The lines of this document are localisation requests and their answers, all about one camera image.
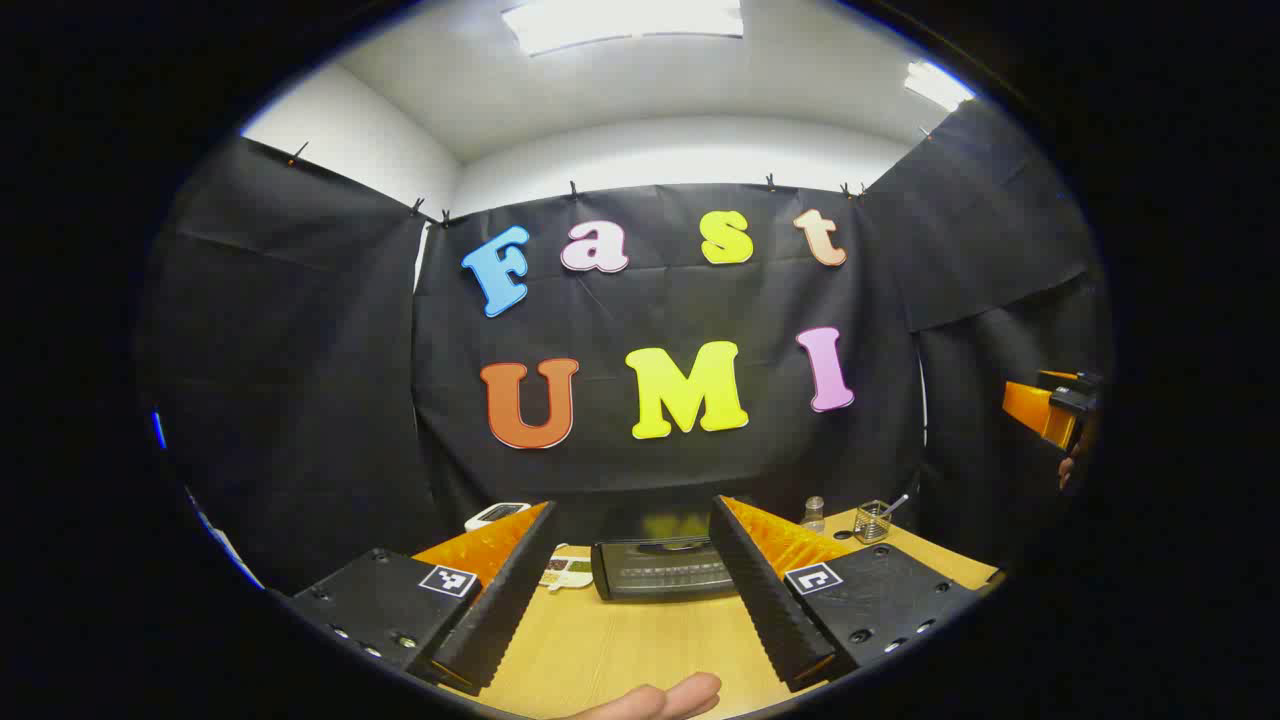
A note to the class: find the white toaster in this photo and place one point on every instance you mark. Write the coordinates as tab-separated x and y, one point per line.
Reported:
492	514

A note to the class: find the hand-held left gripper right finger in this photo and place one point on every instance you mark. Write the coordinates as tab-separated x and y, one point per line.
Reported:
760	590

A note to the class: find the clear glass cup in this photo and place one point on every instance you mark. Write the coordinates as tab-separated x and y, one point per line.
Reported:
871	525

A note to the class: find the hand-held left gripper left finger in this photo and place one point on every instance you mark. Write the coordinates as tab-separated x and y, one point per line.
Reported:
510	590

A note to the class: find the white divided snack plate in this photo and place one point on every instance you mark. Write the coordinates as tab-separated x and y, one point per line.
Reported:
568	572

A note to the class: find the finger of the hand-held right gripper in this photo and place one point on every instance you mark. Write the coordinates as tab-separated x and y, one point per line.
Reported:
1030	405

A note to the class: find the ceiling light panel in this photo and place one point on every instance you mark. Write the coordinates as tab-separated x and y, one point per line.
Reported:
937	85

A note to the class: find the black electric oven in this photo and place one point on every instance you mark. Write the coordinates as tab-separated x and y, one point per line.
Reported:
650	575

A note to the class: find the small clear glass bottle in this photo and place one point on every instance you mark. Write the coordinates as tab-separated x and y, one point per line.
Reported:
814	518

